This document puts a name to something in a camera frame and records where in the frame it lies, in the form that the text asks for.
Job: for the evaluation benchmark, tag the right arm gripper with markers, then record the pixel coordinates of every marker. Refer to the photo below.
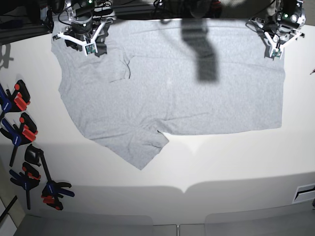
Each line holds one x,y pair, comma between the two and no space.
84,33

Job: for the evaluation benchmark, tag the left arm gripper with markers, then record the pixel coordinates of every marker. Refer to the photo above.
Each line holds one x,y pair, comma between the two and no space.
278,31

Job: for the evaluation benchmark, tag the grey T-shirt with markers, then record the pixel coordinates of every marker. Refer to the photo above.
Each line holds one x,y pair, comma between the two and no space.
185,77

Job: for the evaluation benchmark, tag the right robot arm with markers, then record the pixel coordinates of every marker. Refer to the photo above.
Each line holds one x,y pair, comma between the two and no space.
78,8

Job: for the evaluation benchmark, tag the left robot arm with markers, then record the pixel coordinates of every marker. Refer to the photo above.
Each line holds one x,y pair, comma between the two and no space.
284,7

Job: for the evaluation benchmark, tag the upper blue red clamp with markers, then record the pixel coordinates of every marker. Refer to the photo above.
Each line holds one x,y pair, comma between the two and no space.
14,102

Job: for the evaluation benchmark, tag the blue red clamp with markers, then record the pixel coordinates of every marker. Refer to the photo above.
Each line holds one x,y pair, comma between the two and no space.
28,180
19,136
14,102

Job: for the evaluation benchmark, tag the middle blue red clamp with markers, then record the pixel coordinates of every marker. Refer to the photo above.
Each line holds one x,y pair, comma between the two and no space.
19,136

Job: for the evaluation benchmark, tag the lower blue red clamp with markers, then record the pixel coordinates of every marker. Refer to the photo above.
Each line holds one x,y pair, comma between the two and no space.
28,180

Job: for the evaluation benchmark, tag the white table label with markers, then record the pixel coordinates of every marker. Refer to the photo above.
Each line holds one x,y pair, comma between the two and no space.
304,193

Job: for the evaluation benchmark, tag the long bar clamp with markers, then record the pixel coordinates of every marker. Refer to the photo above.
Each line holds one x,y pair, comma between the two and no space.
53,191

